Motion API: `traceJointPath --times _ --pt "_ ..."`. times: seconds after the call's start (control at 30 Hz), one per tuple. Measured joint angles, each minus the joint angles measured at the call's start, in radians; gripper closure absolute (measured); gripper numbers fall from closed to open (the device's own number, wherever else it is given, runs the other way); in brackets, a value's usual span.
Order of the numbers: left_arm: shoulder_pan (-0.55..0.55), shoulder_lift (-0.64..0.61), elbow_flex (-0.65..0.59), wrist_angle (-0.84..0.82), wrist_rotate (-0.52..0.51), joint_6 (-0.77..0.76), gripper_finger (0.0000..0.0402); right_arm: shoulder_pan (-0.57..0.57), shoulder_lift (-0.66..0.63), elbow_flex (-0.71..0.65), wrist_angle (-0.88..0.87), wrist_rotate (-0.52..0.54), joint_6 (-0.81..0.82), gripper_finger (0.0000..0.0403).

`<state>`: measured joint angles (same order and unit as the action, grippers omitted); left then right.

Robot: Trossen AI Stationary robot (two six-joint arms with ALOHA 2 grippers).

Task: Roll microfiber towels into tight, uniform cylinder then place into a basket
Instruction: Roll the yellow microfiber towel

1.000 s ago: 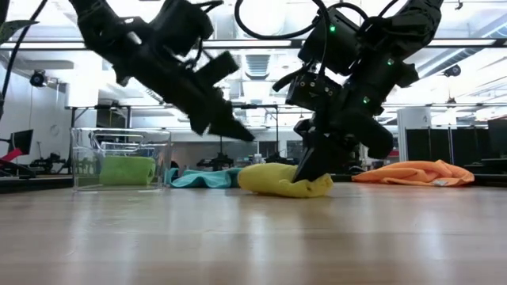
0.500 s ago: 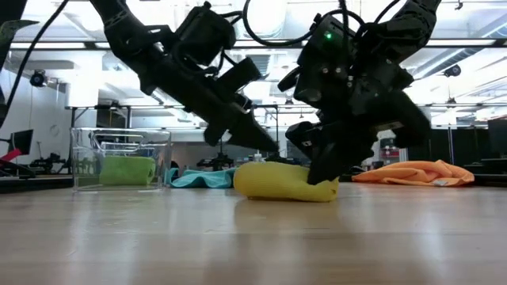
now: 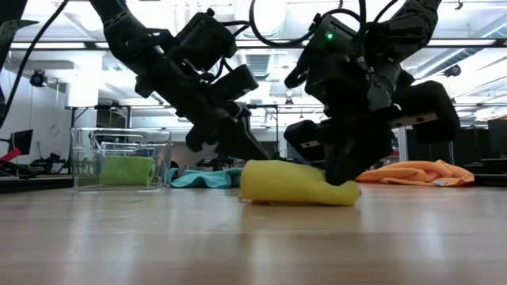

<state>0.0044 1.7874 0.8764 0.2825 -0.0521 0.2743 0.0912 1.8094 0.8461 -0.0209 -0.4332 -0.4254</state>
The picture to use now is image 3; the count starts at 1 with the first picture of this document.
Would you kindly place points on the red flat bar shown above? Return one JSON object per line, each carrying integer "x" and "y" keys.
{"x": 12, "y": 154}

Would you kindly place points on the yellow microfiber towel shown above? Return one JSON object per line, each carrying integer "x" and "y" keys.
{"x": 285, "y": 182}

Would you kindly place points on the black ceiling camera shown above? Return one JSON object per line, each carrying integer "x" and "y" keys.
{"x": 452, "y": 71}
{"x": 38, "y": 78}

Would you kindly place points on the dark partition panels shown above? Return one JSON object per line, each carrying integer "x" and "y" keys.
{"x": 467, "y": 150}

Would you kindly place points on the clear plastic basket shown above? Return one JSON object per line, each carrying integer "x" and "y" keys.
{"x": 79, "y": 158}

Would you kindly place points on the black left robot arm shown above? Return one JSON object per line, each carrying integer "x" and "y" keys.
{"x": 130, "y": 35}

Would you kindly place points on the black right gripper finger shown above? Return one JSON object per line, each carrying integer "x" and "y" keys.
{"x": 374, "y": 150}
{"x": 342, "y": 158}

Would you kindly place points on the blue microfiber towel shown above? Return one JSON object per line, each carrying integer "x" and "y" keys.
{"x": 206, "y": 180}

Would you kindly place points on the green microfiber towel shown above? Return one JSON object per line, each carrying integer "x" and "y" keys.
{"x": 126, "y": 170}

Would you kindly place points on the orange microfiber towel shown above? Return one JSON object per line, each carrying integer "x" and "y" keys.
{"x": 416, "y": 172}

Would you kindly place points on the black table frame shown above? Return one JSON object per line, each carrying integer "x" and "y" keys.
{"x": 99, "y": 107}

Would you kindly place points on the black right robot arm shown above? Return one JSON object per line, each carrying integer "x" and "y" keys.
{"x": 408, "y": 27}

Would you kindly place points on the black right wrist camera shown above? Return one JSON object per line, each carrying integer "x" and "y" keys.
{"x": 382, "y": 91}

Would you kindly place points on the black office desk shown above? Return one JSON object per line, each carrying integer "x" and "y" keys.
{"x": 491, "y": 164}

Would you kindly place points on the dark monitor screen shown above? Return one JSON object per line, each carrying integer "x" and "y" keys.
{"x": 498, "y": 136}

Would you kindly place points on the dark robot rig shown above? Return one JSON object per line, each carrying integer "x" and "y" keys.
{"x": 216, "y": 163}

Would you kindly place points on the thin black gantry frame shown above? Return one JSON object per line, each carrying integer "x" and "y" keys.
{"x": 276, "y": 118}

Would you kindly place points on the black folded stand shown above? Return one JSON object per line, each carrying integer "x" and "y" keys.
{"x": 17, "y": 170}

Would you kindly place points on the small dark monitor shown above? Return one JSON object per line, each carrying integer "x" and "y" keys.
{"x": 23, "y": 140}

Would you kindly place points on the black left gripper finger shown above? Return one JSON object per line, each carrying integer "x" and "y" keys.
{"x": 249, "y": 142}
{"x": 229, "y": 142}

